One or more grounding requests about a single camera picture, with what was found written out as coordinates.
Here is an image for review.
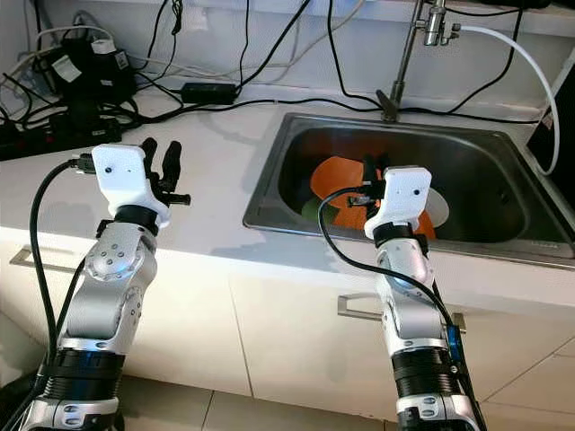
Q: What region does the orange bowl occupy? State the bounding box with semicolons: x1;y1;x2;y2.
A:
310;155;369;212

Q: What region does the green plate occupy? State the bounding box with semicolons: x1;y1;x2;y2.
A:
301;196;324;225

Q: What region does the grey bowl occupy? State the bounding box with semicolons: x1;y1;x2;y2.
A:
420;184;450;230

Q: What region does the black power adapter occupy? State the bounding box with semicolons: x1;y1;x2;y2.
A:
180;82;237;104

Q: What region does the black power strip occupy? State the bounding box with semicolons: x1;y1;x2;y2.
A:
0;117;122;161

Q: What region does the black charger with white labels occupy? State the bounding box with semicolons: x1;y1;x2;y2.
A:
45;36;131;101

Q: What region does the metal faucet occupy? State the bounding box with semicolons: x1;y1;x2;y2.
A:
377;0;459;122

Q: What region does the stainless steel sink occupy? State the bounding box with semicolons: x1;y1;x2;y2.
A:
241;112;575;270

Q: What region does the black water dispenser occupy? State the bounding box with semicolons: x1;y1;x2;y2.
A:
528;76;575;176

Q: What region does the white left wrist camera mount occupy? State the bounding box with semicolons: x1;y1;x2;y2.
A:
92;144;170;230

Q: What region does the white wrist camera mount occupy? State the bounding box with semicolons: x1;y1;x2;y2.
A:
364;166;432;243
92;144;170;230

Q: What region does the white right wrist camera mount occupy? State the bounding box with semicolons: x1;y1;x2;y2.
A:
364;166;432;243

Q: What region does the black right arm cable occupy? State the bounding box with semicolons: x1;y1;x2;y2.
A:
317;187;459;333

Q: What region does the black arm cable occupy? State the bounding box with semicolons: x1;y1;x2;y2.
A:
29;154;95;351
317;187;459;333

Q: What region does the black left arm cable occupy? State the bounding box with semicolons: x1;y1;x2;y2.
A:
29;154;95;351

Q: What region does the black wall cable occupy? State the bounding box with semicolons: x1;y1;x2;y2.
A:
324;0;387;113

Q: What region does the white water hose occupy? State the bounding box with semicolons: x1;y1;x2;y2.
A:
456;24;562;176

